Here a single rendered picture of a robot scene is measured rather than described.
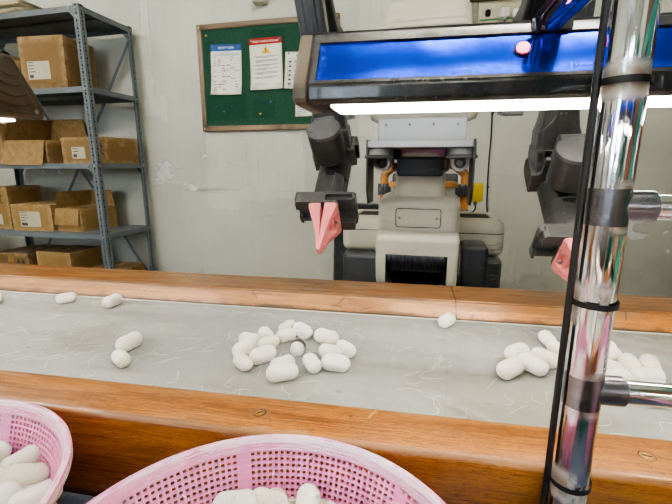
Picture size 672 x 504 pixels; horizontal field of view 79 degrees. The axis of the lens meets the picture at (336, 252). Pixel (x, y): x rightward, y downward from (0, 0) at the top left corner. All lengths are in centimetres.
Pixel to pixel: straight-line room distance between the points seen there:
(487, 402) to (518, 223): 217
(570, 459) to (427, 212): 87
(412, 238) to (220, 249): 204
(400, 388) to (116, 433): 28
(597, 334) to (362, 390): 26
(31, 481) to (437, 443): 33
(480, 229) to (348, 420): 109
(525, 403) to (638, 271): 238
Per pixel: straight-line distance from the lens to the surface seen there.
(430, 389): 49
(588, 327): 30
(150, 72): 321
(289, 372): 48
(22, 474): 45
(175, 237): 314
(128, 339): 62
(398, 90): 40
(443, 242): 110
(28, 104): 65
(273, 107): 273
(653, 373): 59
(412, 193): 116
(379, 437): 37
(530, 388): 53
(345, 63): 42
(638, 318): 78
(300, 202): 67
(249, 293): 75
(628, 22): 29
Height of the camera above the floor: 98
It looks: 12 degrees down
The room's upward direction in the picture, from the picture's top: straight up
